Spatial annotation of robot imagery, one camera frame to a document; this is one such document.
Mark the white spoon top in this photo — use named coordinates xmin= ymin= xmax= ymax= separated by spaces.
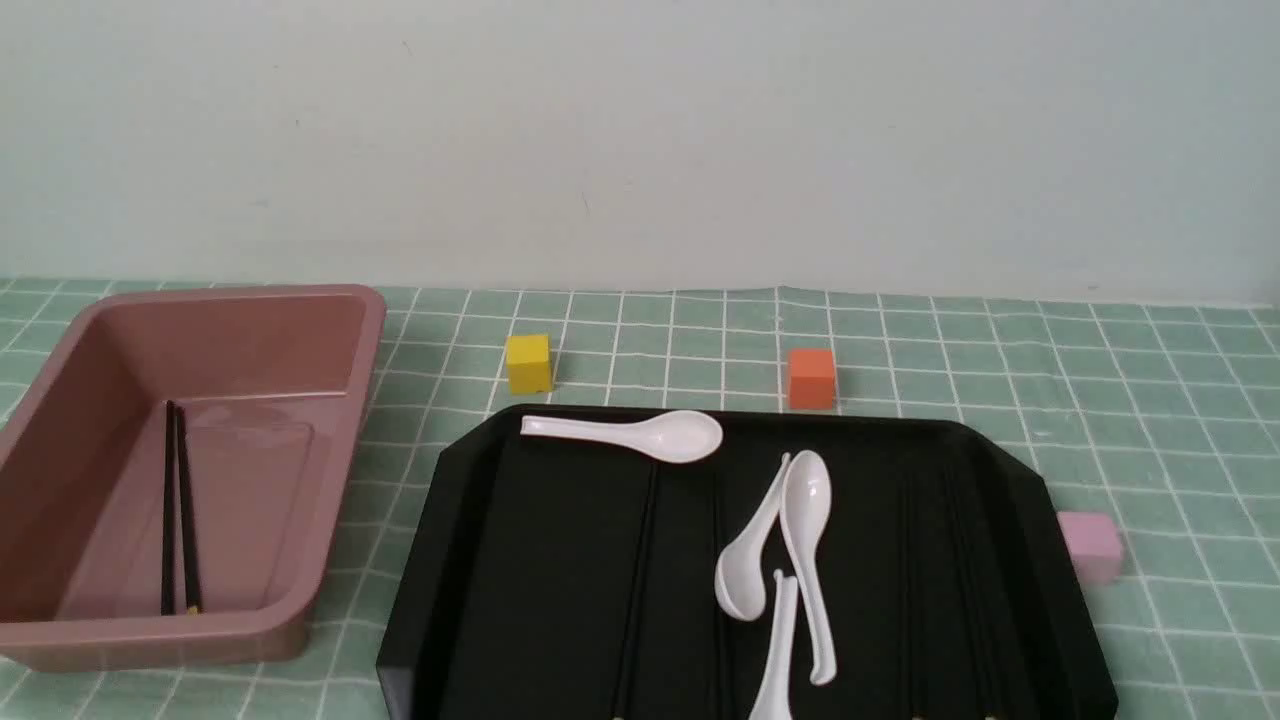
xmin=520 ymin=410 xmax=724 ymax=464

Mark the white spoon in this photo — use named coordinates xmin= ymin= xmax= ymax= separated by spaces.
xmin=520 ymin=410 xmax=724 ymax=464
xmin=748 ymin=569 xmax=799 ymax=720
xmin=714 ymin=452 xmax=792 ymax=623
xmin=780 ymin=450 xmax=838 ymax=685

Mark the yellow cube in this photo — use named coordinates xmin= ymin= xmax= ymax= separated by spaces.
xmin=506 ymin=333 xmax=553 ymax=395

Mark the orange cube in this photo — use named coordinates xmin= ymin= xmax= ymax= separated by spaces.
xmin=786 ymin=347 xmax=837 ymax=413

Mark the white spoon middle right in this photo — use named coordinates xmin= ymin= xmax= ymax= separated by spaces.
xmin=780 ymin=450 xmax=838 ymax=685

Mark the black plastic tray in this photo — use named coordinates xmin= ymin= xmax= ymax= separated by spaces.
xmin=376 ymin=404 xmax=1120 ymax=719

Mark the white spoon middle left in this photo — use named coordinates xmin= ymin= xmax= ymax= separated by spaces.
xmin=714 ymin=452 xmax=792 ymax=623

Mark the white spoon bottom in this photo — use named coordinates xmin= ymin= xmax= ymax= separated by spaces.
xmin=748 ymin=569 xmax=799 ymax=720

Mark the pink plastic bin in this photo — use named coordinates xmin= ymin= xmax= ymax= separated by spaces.
xmin=1 ymin=284 xmax=387 ymax=673

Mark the pink cube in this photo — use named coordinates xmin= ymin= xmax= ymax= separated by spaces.
xmin=1057 ymin=511 xmax=1125 ymax=585

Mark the green grid table mat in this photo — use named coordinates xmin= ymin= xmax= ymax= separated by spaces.
xmin=1 ymin=286 xmax=1279 ymax=719

